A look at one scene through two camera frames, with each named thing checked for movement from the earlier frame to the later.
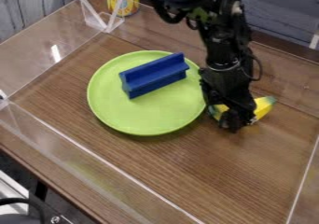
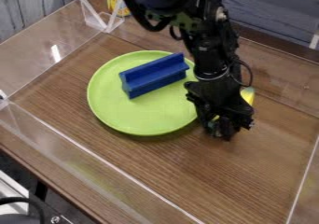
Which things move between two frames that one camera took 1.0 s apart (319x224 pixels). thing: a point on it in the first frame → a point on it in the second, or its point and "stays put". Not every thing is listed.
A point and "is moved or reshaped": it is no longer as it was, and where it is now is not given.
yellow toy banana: x=263 y=105 is moved or reshaped
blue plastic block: x=154 y=75 stays put
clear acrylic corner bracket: x=101 y=20 stays put
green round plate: x=155 y=114 stays put
